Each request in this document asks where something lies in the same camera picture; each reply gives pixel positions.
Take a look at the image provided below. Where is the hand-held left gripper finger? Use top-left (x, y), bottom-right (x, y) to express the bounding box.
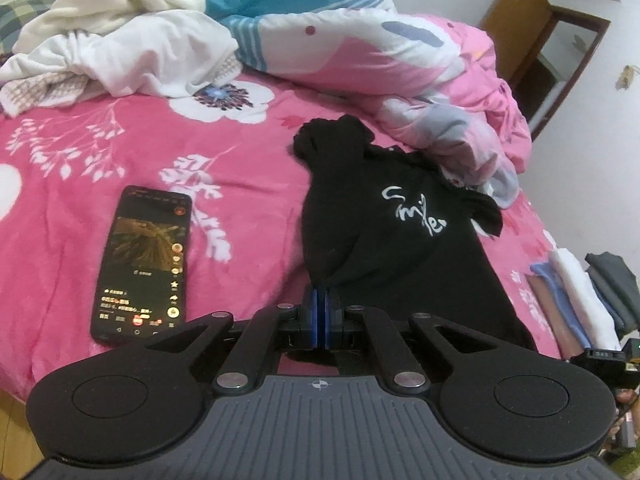
top-left (318, 287), bottom-right (496, 397)
top-left (145, 287), bottom-right (319, 397)

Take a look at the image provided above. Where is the black t-shirt white print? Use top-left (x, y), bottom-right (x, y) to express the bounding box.
top-left (291, 115), bottom-right (538, 361)

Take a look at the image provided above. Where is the white folded clothing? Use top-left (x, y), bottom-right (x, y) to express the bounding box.
top-left (549, 249), bottom-right (621, 351)

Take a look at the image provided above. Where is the brown folded clothing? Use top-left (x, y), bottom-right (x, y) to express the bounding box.
top-left (525, 272), bottom-right (576, 358)

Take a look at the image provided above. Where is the black smartphone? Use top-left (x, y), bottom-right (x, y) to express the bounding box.
top-left (90, 185), bottom-right (193, 346)

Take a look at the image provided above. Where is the pink floral bed sheet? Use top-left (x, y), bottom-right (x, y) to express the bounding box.
top-left (0, 67), bottom-right (576, 411)

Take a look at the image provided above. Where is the pink white blue quilt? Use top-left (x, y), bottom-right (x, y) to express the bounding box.
top-left (165, 0), bottom-right (533, 211)

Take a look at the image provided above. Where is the white shirt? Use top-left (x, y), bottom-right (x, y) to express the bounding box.
top-left (0, 10), bottom-right (241, 98)

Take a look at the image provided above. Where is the wooden cabinet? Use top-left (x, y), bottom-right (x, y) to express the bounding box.
top-left (477, 0), bottom-right (612, 143)

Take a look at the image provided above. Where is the beige checked cloth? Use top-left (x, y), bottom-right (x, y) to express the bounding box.
top-left (0, 55), bottom-right (241, 118)

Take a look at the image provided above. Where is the cream fleece garment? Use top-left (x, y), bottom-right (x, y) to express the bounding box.
top-left (15, 0), bottom-right (208, 53)

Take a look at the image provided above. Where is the plaid pillow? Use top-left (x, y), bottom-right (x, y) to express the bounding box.
top-left (0, 0), bottom-right (101, 56)

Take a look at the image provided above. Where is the wall sticker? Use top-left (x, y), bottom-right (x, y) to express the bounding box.
top-left (617, 64), bottom-right (640, 92)

